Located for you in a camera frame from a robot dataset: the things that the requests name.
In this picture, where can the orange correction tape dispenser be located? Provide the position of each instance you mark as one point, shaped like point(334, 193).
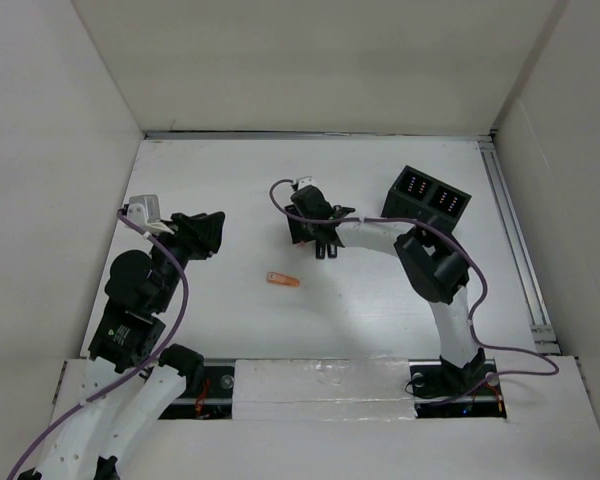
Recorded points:
point(282, 279)

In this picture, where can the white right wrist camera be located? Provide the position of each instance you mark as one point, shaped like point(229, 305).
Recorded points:
point(303, 182)

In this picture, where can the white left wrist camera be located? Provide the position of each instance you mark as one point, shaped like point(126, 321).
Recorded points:
point(143, 209)

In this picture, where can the black desk organizer box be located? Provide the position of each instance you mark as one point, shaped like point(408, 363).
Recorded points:
point(419, 196)

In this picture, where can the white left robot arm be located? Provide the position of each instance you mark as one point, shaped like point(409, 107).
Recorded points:
point(134, 371)

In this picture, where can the aluminium right side rail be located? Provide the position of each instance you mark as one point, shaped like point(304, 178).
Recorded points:
point(540, 324)

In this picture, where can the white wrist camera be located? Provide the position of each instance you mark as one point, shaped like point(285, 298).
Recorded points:
point(303, 182)
point(143, 209)

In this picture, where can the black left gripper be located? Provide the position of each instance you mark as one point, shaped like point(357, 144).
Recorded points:
point(200, 232)

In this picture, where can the aluminium table edge rail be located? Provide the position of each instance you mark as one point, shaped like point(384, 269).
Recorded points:
point(297, 135)

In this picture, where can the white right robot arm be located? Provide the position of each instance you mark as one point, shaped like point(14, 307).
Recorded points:
point(436, 267)

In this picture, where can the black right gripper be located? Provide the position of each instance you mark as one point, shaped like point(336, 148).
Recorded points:
point(298, 233)

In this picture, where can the white foam front block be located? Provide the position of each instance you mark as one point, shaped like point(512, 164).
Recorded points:
point(322, 390)

